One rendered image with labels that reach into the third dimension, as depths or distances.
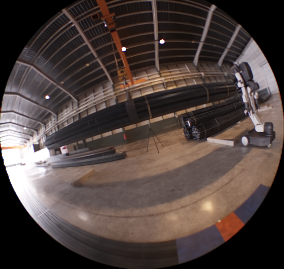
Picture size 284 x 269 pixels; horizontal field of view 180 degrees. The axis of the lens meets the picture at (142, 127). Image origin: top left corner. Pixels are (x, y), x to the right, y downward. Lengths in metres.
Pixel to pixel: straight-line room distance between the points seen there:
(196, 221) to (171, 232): 0.21
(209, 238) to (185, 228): 0.29
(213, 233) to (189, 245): 0.14
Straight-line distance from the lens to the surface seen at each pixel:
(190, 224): 0.89
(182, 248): 0.65
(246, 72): 1.89
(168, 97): 1.59
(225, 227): 0.70
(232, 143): 2.14
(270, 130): 1.90
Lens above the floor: 0.80
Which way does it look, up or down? 3 degrees up
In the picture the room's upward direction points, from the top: 16 degrees counter-clockwise
